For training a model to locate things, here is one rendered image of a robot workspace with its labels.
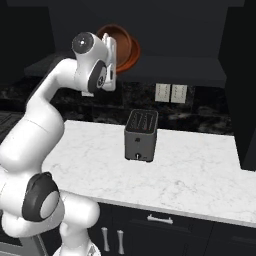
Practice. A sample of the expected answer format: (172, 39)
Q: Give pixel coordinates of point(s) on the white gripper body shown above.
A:
(110, 53)

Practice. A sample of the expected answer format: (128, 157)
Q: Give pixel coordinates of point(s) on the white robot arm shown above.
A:
(33, 133)

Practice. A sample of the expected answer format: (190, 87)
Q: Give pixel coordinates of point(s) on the brown bowl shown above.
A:
(122, 43)

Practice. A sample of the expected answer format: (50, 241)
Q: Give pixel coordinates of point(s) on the black tall side cabinet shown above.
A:
(241, 100)

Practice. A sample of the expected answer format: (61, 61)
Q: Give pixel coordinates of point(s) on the dark grey toaster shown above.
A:
(140, 141)

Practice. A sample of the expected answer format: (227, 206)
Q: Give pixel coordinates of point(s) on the black cupboard door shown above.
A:
(106, 216)
(120, 218)
(233, 241)

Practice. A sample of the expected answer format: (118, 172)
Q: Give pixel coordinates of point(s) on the black drawer front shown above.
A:
(186, 221)

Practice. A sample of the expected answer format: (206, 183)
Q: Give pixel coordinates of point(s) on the grey oven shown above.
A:
(20, 248)

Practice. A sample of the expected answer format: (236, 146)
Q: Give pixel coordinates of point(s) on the white wall outlet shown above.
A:
(179, 94)
(162, 92)

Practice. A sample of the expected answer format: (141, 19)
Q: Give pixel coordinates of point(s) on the black open wall cabinet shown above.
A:
(173, 71)

